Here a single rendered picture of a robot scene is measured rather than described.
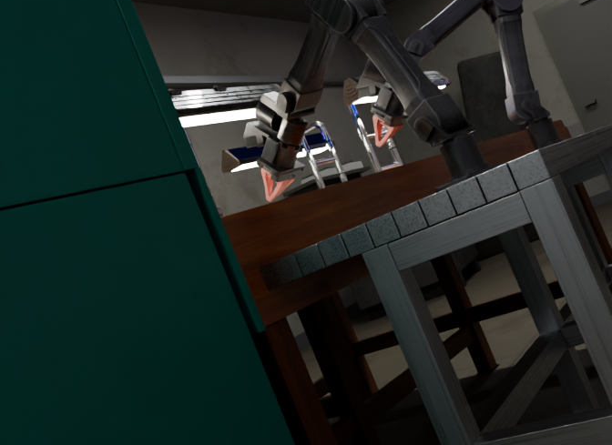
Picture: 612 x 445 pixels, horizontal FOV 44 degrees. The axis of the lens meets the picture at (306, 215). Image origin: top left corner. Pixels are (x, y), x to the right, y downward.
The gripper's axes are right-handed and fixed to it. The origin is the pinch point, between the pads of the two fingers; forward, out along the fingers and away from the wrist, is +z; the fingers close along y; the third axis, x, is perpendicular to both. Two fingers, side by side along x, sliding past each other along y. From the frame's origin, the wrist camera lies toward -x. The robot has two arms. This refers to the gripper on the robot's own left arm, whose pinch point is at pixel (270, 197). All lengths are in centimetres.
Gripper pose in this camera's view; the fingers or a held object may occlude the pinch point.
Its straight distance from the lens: 170.5
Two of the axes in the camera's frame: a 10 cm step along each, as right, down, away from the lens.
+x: 7.6, 4.8, -4.3
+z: -3.0, 8.5, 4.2
